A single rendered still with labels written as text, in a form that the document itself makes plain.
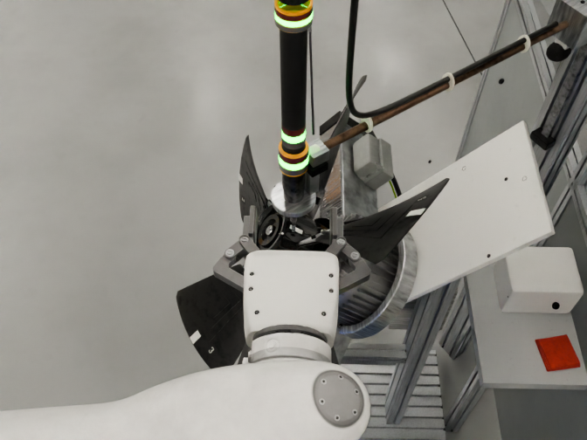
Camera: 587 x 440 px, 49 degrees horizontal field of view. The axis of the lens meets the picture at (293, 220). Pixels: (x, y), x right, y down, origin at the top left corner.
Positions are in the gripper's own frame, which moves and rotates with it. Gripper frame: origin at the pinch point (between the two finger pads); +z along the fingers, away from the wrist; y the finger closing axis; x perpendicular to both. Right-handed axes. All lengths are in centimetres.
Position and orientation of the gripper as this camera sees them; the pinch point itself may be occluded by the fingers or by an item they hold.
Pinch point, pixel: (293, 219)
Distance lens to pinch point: 73.2
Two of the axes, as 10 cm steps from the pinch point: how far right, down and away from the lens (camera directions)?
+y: 10.0, 0.2, -0.1
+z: 0.3, -8.2, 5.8
